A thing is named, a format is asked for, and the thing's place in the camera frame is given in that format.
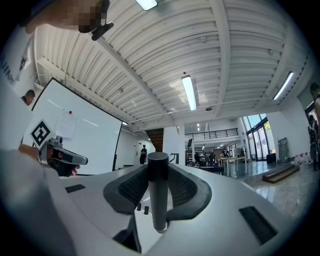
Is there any brown staircase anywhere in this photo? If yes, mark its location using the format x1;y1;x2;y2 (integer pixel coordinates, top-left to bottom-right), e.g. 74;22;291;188
145;127;164;153

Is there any person's left hand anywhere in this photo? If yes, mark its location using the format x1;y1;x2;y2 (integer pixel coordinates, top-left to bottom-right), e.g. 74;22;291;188
50;161;81;178

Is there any black head camera mount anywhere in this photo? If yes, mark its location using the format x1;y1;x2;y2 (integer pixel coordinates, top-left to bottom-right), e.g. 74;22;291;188
90;21;115;42

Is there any white table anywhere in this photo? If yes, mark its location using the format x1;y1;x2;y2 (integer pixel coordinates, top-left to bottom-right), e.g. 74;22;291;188
214;155;249;177

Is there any black handheld shower wand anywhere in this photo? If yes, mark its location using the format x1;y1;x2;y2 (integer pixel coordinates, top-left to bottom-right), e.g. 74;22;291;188
146;151;170;235

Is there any wooden step platform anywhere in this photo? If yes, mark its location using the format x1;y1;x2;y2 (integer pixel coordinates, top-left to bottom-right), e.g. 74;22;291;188
262;164;300;185

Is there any white paper sheet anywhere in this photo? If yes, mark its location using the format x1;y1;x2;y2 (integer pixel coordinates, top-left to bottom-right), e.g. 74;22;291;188
55;110;79;140

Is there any whiteboard on black stand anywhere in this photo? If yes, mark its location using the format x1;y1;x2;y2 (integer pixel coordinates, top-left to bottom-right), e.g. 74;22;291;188
31;77;124;176

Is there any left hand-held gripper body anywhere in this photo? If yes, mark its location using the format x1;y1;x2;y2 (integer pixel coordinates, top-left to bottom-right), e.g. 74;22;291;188
29;119;64;165

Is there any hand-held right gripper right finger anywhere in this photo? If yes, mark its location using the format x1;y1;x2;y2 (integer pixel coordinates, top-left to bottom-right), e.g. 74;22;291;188
165;162;213;222

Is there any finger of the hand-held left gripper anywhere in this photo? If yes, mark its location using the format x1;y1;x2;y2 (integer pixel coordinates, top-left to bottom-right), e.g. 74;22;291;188
58;149;89;166

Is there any person's white t-shirt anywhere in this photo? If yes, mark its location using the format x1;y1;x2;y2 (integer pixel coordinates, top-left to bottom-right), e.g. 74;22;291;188
0;23;79;256

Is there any grey metal cart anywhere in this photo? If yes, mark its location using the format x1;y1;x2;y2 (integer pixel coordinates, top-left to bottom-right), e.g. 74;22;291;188
277;137;289;158

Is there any black balcony railing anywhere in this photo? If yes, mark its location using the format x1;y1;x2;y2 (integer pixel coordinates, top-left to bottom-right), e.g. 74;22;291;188
184;127;239;140

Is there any person's left forearm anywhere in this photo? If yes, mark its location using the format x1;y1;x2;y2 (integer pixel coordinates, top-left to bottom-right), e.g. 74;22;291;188
17;143;41;163

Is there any fluorescent ceiling light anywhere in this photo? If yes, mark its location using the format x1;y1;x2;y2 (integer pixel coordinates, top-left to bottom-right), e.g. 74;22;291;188
181;74;198;112
272;70;295;101
134;0;159;12

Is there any group of red-capped bottles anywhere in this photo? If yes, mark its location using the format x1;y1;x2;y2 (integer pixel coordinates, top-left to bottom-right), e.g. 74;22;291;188
293;151;314;166

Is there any white bathtub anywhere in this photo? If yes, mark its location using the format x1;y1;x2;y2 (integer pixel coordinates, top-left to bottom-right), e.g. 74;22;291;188
134;192;154;227

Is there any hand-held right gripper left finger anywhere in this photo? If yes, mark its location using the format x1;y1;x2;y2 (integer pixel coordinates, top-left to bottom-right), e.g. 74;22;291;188
103;163;151;214

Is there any glass window wall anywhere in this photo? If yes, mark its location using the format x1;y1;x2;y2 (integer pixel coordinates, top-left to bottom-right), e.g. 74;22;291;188
242;113;272;161

